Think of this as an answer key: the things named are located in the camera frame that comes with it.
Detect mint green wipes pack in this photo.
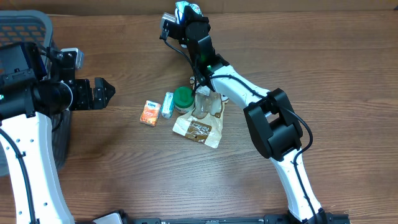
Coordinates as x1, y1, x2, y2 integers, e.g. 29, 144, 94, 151
174, 1, 203, 24

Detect orange tissue pack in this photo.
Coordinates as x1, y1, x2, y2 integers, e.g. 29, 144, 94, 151
140, 100, 162, 127

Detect blue tissue pack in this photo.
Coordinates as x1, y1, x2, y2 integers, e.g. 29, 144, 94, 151
161, 92, 174, 119

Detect green lid jar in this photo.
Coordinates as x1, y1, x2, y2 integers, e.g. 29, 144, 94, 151
174, 86, 195, 114

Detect beige snack pouch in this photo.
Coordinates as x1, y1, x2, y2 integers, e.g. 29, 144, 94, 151
172, 77, 229, 149

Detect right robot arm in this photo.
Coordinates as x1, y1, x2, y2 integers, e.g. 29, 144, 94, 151
160, 1, 328, 223

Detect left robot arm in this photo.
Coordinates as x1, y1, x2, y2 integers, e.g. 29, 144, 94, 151
1, 42, 116, 223

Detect white barcode scanner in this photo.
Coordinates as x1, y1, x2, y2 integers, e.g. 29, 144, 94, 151
175, 1, 212, 52

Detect grey plastic mesh basket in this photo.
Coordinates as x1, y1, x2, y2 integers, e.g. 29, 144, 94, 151
1, 10, 72, 170

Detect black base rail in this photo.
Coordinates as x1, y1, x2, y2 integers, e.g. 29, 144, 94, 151
74, 210, 351, 224

